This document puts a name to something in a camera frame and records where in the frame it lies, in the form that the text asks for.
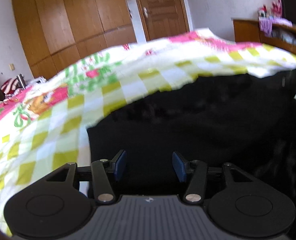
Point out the wooden door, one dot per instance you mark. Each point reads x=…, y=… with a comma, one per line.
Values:
x=163, y=18

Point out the black sweater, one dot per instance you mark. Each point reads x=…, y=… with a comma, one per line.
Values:
x=241, y=119

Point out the wooden side cabinet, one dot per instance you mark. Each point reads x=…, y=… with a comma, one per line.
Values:
x=249, y=31

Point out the checkered bed quilt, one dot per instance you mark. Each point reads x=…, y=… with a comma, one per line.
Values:
x=44, y=126

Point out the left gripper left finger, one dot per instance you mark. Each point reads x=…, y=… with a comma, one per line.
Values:
x=105, y=174

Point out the metal flask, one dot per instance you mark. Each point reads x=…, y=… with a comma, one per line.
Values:
x=21, y=81

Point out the red white striped cloth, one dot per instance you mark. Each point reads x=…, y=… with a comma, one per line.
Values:
x=10, y=86

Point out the purple cloth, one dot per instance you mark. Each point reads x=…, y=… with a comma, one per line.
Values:
x=265, y=25

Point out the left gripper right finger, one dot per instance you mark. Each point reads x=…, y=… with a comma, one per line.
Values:
x=192, y=176

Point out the wooden wardrobe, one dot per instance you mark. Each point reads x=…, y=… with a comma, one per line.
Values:
x=57, y=33

